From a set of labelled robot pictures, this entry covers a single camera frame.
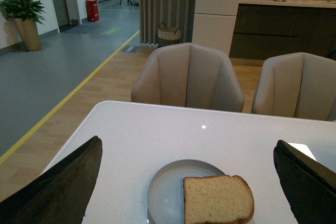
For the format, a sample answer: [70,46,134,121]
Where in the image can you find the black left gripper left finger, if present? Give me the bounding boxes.
[1,136,102,223]

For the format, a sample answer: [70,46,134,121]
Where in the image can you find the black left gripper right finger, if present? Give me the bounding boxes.
[273,140,335,223]

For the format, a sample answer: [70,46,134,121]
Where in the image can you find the bread slice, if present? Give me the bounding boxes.
[183,175,255,223]

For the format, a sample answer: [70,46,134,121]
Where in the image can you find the white round plate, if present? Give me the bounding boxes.
[147,159,224,223]

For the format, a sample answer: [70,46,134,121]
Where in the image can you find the beige chair right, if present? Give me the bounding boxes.
[251,52,335,121]

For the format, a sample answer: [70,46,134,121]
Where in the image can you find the beige chair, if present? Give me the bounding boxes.
[131,43,244,112]
[251,52,335,121]

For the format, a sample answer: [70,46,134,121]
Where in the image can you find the dark kitchen counter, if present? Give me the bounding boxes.
[229,2,335,60]

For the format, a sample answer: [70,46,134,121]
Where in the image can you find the beige chair left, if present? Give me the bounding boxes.
[131,43,244,112]

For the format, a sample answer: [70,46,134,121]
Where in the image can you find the green potted plant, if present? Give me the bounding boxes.
[1,0,44,51]

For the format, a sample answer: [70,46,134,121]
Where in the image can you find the red bin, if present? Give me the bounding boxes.
[85,0,99,22]

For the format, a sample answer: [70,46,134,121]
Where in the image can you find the white tall cabinet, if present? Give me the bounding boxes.
[192,0,239,55]

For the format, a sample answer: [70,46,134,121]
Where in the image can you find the grey curtain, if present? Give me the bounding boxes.
[139,0,196,44]

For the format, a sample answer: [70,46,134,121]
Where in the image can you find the woven basket with handles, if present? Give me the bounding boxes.
[157,22,182,47]

